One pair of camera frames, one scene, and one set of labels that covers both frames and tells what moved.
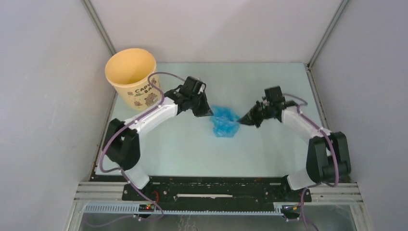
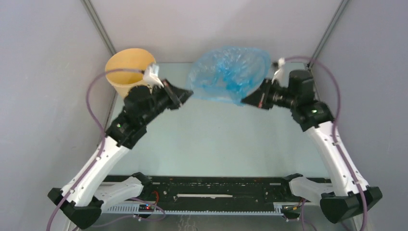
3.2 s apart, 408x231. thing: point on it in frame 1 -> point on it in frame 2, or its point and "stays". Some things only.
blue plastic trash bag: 226,123 -> 227,73
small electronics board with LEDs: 146,208 stays
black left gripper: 205,110 -> 178,96
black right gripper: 250,118 -> 259,98
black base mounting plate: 189,190 stays
